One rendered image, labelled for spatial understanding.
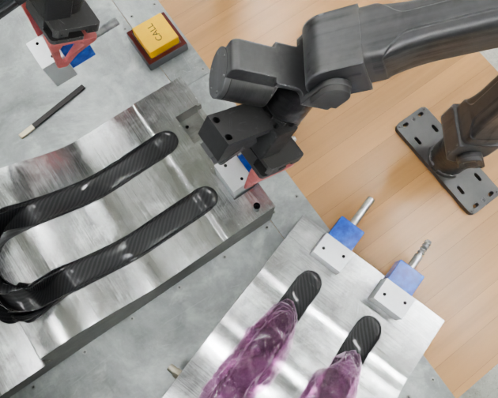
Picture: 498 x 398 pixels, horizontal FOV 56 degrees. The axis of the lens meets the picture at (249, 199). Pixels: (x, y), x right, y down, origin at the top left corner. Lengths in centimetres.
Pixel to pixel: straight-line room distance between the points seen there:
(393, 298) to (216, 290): 27
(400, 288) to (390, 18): 39
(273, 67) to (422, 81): 48
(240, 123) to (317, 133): 32
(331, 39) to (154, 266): 40
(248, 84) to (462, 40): 21
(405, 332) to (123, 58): 66
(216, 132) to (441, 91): 53
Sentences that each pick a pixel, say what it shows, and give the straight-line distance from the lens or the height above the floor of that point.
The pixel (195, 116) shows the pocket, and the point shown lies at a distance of 78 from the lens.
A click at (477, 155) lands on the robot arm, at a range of 76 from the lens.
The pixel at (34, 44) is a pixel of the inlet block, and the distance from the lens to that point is 78.
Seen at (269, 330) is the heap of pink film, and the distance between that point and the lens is 66.
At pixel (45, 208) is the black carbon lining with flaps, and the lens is 73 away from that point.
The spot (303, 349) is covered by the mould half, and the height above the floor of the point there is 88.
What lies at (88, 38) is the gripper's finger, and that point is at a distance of 71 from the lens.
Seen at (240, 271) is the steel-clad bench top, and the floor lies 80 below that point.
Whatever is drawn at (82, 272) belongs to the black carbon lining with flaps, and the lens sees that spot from 69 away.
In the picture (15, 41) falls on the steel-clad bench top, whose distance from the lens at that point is 100.
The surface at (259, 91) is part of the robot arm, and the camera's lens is 53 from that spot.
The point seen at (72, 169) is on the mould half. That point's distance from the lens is 76.
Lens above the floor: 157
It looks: 75 degrees down
